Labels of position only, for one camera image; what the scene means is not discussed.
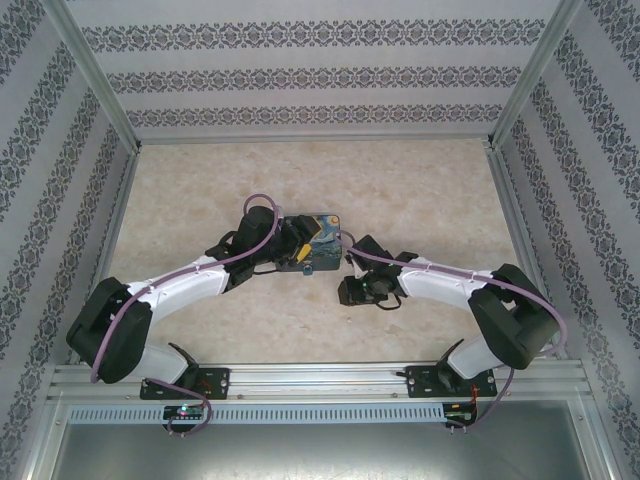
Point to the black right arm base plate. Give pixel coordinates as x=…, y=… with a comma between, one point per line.
x=420, y=382

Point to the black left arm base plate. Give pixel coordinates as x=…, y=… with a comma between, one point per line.
x=220, y=384

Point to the starry night painted box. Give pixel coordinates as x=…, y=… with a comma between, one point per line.
x=327, y=250

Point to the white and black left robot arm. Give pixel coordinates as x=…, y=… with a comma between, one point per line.
x=175, y=287

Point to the aluminium mounting rail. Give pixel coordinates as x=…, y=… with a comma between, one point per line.
x=310, y=380

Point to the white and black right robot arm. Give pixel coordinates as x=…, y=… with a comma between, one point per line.
x=440, y=287

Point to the aluminium side rail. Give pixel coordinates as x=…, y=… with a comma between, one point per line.
x=112, y=235
x=525, y=240

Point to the right green circuit board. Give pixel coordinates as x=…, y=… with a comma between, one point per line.
x=460, y=414

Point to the grey sheet metal panel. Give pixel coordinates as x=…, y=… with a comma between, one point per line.
x=320, y=452

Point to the green circuit board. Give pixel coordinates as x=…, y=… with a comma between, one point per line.
x=185, y=412
x=460, y=414

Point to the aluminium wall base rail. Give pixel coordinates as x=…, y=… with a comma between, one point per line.
x=310, y=138

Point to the left green circuit board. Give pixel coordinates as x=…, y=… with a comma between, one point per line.
x=185, y=412

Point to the aluminium frame post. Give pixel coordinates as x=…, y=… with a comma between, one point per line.
x=95, y=75
x=535, y=75

